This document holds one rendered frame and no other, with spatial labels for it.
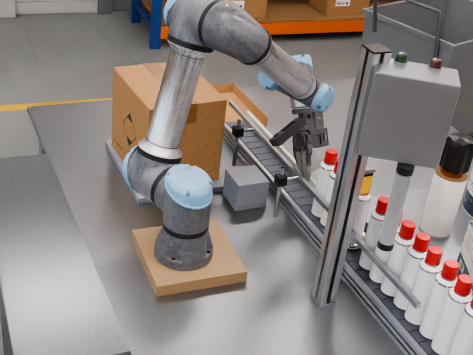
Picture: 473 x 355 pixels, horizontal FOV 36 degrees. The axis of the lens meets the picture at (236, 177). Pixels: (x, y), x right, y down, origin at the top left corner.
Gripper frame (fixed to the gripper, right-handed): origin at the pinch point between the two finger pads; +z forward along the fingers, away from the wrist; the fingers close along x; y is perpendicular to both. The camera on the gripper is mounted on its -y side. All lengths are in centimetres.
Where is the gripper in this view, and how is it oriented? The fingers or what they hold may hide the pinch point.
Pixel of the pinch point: (304, 177)
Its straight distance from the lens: 213.0
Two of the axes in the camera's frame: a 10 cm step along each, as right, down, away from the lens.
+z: 1.1, 9.9, 0.6
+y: 9.1, -1.3, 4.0
